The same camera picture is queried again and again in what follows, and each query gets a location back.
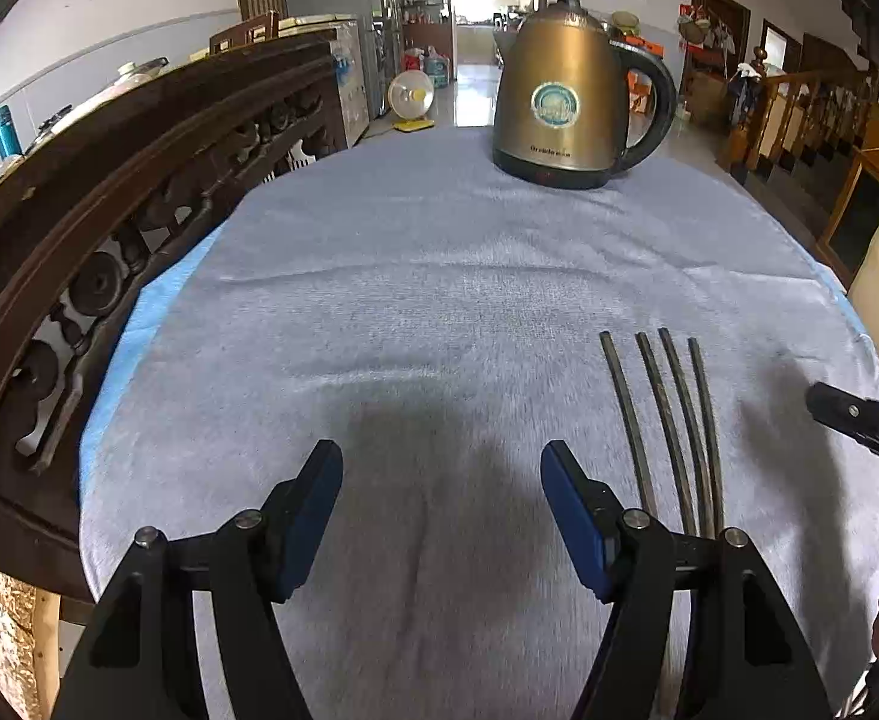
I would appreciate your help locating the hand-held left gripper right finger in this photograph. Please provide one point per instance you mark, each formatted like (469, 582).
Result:
(574, 525)

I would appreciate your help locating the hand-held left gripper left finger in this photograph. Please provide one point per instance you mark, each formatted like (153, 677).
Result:
(312, 525)

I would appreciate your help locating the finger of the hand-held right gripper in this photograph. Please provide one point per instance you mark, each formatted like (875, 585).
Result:
(852, 416)

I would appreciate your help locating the dark chopstick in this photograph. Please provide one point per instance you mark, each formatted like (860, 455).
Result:
(689, 420)
(664, 420)
(709, 420)
(627, 420)

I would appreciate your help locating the grey tablecloth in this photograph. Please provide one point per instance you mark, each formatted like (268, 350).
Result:
(409, 300)

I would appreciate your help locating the wooden staircase railing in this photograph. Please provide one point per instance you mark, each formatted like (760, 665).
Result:
(799, 112)

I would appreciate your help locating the woven seat stool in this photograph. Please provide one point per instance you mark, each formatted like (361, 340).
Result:
(4, 630)

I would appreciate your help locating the orange box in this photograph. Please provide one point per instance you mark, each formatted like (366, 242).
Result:
(638, 43)

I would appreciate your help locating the gold electric kettle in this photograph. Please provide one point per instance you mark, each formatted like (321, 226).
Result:
(559, 90)

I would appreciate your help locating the white desk fan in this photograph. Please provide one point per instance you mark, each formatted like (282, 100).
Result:
(409, 97)

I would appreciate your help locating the blue water jug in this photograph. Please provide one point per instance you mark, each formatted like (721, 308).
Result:
(438, 67)

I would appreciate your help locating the pot with lid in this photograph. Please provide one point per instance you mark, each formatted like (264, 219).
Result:
(139, 69)

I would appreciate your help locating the dark wooden chair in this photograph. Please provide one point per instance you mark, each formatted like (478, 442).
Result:
(248, 30)

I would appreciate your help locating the teal bottle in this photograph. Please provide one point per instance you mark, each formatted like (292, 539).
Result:
(4, 131)

